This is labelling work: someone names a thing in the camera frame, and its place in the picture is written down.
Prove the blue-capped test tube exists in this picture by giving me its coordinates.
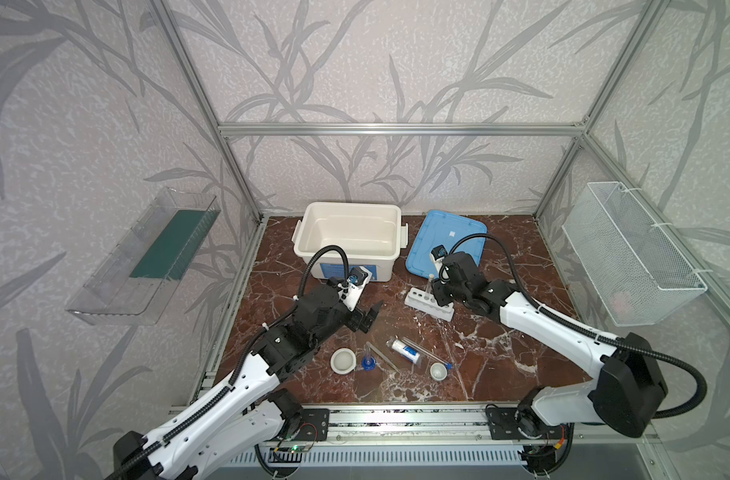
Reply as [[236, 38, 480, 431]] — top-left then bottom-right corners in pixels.
[[401, 337, 453, 370]]

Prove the blue plastic bin lid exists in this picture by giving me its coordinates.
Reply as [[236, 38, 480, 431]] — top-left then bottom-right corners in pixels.
[[406, 210, 488, 279]]

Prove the white plastic storage bin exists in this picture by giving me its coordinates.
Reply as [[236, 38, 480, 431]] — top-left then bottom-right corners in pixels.
[[292, 202, 408, 283]]

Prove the white test tube rack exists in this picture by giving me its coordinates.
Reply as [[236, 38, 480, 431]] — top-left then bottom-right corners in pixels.
[[404, 288, 454, 322]]

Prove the blue base small flask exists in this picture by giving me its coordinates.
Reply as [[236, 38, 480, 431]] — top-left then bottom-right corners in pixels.
[[361, 356, 376, 371]]

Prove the white gauze roll blue label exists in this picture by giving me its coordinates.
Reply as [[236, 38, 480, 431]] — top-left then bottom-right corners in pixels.
[[386, 337, 423, 365]]

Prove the large white ceramic dish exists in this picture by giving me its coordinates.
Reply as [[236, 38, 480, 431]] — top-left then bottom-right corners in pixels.
[[330, 348, 357, 375]]

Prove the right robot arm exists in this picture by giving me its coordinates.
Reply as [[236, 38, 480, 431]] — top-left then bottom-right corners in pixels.
[[431, 245, 708, 438]]

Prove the white wire mesh basket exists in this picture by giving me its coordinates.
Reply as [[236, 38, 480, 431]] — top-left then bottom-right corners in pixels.
[[562, 182, 708, 327]]

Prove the aluminium front rail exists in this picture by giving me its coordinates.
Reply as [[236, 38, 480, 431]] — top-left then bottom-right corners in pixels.
[[154, 403, 660, 448]]

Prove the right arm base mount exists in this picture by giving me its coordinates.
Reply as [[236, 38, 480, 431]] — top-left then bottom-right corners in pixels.
[[484, 404, 566, 443]]

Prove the cork-stoppered glass test tube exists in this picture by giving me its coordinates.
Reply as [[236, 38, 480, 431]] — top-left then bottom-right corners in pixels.
[[424, 274, 434, 301]]

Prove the clear acrylic wall shelf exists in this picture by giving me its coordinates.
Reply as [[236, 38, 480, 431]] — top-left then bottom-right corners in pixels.
[[66, 187, 221, 326]]

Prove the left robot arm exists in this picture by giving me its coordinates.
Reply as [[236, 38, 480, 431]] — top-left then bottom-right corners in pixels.
[[110, 263, 381, 479]]

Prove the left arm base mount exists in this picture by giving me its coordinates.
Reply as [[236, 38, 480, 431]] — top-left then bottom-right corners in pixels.
[[273, 408, 331, 442]]

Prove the small white ceramic crucible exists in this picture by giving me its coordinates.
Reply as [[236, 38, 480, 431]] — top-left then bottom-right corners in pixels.
[[429, 362, 448, 382]]

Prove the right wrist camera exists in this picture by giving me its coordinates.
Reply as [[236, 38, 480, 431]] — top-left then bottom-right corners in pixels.
[[430, 245, 448, 278]]

